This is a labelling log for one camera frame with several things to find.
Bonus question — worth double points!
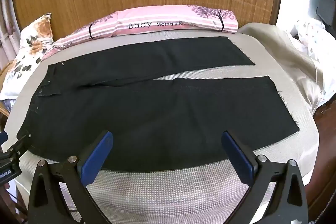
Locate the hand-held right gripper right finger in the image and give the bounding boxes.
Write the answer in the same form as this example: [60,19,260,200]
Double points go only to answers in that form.
[221,131,309,224]

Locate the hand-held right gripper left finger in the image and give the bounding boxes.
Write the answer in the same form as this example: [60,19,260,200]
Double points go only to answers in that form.
[28,130,114,224]

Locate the black pants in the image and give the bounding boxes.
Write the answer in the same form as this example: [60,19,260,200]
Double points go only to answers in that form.
[16,35,300,172]

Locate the wooden stool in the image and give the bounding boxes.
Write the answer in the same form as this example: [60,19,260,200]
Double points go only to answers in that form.
[0,61,13,122]

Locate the floral pillow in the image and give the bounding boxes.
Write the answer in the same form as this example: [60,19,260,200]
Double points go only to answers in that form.
[0,13,54,102]

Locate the patterned curtain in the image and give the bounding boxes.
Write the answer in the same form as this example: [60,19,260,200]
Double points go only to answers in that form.
[0,0,21,72]

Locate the beige satin quilt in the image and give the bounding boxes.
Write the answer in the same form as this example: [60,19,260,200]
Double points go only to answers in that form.
[238,22,336,117]

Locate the white spotted cloth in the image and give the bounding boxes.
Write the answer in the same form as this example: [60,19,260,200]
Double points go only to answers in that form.
[287,18,336,109]

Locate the pink striped pillow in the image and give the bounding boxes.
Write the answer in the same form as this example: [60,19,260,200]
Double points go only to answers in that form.
[42,4,239,62]

